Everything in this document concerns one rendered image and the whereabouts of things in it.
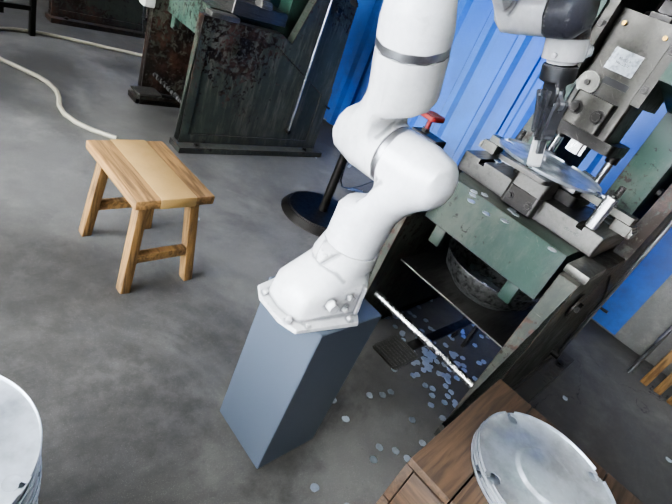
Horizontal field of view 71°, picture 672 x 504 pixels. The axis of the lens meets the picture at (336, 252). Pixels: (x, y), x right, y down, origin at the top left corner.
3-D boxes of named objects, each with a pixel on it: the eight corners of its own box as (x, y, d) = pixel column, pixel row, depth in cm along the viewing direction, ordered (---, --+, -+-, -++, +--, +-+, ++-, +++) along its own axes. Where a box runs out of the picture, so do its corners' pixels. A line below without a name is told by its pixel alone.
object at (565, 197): (571, 208, 128) (577, 199, 127) (511, 171, 138) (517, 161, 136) (589, 204, 139) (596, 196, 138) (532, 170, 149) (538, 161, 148)
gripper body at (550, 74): (537, 58, 107) (527, 100, 112) (551, 66, 99) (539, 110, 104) (570, 59, 107) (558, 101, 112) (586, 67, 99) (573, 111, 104)
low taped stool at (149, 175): (76, 230, 156) (85, 138, 139) (146, 222, 173) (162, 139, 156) (120, 297, 139) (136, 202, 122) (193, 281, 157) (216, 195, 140)
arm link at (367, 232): (381, 290, 82) (449, 166, 70) (314, 230, 91) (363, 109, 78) (415, 278, 90) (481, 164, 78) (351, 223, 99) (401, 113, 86)
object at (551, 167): (578, 198, 108) (580, 195, 108) (480, 138, 123) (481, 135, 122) (613, 192, 129) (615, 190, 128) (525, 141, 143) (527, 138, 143)
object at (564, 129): (601, 166, 122) (615, 147, 119) (536, 130, 131) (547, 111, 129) (618, 166, 133) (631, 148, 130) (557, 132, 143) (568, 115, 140)
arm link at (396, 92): (414, 73, 63) (326, 22, 71) (388, 209, 82) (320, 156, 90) (466, 50, 68) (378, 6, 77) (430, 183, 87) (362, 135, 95)
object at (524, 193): (516, 227, 116) (547, 180, 110) (472, 196, 123) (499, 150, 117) (553, 218, 134) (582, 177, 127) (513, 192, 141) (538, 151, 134)
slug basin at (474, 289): (498, 337, 138) (517, 312, 133) (416, 265, 155) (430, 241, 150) (543, 310, 162) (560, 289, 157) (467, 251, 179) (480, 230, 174)
